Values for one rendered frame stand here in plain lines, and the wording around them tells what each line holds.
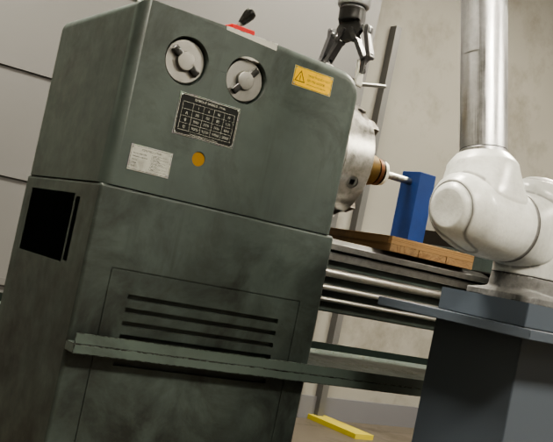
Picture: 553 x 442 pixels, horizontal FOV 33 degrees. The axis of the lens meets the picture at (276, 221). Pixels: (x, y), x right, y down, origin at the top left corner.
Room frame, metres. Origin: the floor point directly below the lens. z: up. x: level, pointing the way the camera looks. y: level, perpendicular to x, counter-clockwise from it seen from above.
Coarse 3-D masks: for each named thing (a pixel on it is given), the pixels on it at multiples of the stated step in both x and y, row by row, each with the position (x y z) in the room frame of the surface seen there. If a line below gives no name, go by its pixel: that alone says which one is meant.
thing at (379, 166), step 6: (378, 162) 2.53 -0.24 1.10; (384, 162) 2.55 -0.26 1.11; (372, 168) 2.51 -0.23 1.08; (378, 168) 2.52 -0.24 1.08; (384, 168) 2.54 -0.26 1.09; (372, 174) 2.52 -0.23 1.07; (378, 174) 2.53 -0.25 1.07; (384, 174) 2.54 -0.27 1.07; (372, 180) 2.53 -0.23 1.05; (378, 180) 2.55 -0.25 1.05
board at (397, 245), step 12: (336, 228) 2.60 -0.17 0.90; (348, 240) 2.55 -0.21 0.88; (360, 240) 2.51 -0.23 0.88; (372, 240) 2.46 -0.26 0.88; (384, 240) 2.42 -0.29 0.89; (396, 240) 2.41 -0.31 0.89; (408, 240) 2.43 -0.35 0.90; (396, 252) 2.41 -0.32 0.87; (408, 252) 2.43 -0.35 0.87; (420, 252) 2.45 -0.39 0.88; (432, 252) 2.48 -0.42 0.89; (444, 252) 2.50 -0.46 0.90; (456, 252) 2.52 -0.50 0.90; (444, 264) 2.55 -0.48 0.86; (456, 264) 2.53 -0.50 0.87; (468, 264) 2.55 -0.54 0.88
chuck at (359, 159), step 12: (360, 108) 2.43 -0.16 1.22; (360, 120) 2.37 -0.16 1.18; (360, 132) 2.35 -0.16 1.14; (372, 132) 2.38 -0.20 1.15; (348, 144) 2.32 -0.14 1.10; (360, 144) 2.34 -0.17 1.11; (372, 144) 2.37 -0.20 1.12; (348, 156) 2.32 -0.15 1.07; (360, 156) 2.34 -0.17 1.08; (372, 156) 2.36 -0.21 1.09; (348, 168) 2.33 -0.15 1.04; (360, 168) 2.35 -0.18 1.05; (360, 180) 2.36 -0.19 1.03; (348, 192) 2.37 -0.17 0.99; (360, 192) 2.39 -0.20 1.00; (336, 204) 2.40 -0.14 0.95; (348, 204) 2.41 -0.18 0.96
